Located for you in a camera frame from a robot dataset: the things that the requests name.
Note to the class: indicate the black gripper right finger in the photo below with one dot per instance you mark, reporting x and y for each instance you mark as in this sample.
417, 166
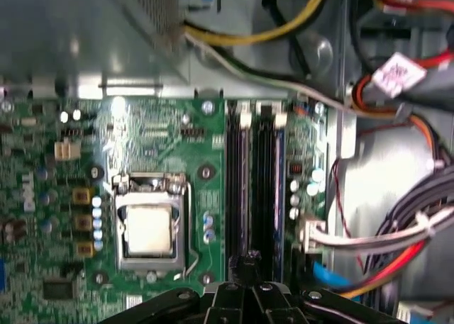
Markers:
269, 306

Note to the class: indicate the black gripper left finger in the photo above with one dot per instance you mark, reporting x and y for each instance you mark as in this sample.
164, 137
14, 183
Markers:
227, 306

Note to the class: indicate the RAM slot with black clips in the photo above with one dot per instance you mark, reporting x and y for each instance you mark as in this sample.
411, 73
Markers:
265, 182
231, 182

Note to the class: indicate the RAM slot with white clips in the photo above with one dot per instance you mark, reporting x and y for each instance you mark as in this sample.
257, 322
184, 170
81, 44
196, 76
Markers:
281, 118
244, 118

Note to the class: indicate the metal socket cover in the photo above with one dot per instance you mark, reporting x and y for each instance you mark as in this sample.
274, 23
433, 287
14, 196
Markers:
152, 263

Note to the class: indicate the metal locking lever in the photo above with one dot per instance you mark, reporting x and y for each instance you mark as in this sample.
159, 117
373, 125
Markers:
192, 217

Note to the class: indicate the silver CPU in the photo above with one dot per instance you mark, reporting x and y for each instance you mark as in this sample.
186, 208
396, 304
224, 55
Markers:
149, 232

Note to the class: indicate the green motherboard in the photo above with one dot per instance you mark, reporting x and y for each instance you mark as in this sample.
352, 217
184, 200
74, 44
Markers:
159, 143

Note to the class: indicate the black PC case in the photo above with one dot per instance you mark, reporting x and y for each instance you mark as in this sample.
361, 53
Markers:
383, 168

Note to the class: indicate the grey power supply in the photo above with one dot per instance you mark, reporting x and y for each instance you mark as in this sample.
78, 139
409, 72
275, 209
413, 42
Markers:
71, 26

